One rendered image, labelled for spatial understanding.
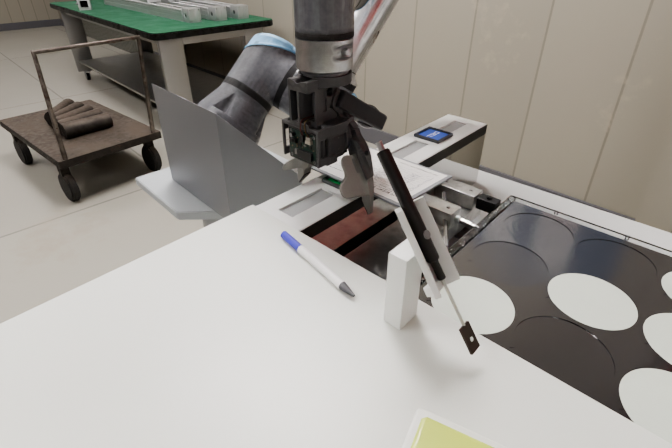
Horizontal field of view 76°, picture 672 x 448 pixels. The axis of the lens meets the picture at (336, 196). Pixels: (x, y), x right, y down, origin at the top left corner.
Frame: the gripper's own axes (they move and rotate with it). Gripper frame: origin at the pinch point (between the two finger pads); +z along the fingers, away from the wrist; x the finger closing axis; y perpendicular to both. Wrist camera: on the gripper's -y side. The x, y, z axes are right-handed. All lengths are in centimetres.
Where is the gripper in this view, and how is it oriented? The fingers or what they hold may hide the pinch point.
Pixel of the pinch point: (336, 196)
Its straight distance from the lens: 67.7
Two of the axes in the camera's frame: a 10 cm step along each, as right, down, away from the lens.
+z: 0.0, 8.7, 5.0
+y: -6.8, 3.7, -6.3
